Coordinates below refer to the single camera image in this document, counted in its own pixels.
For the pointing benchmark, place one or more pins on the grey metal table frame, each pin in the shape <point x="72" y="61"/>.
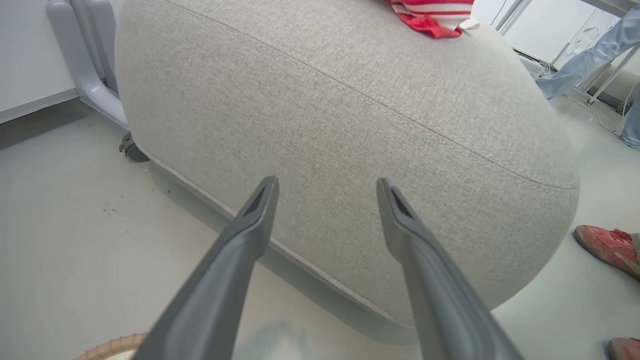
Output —
<point x="607" y="75"/>

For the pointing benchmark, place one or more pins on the white ribbed power strip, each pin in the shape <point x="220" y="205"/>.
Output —
<point x="532" y="65"/>

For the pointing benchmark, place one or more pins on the red and white garment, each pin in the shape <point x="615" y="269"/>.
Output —
<point x="435" y="14"/>

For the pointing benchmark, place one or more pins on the grey fabric sofa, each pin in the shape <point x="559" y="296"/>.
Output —
<point x="350" y="125"/>

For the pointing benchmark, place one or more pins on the red sneaker toe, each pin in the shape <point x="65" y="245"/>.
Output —
<point x="626" y="349"/>

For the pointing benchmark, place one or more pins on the white laundry basket wicker rim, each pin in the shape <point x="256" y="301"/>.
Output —
<point x="115" y="346"/>

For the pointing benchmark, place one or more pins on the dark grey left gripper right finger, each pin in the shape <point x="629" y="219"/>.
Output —
<point x="435" y="290"/>

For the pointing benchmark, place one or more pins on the small black caster wheel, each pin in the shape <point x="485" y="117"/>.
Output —
<point x="132" y="149"/>

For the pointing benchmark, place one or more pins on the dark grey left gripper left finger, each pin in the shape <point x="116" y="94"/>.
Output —
<point x="220" y="280"/>

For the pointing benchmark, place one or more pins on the person leg in blue jeans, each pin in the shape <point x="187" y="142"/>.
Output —
<point x="632" y="122"/>
<point x="585" y="60"/>

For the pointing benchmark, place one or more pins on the red sneaker with laces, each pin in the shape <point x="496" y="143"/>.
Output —
<point x="607" y="247"/>

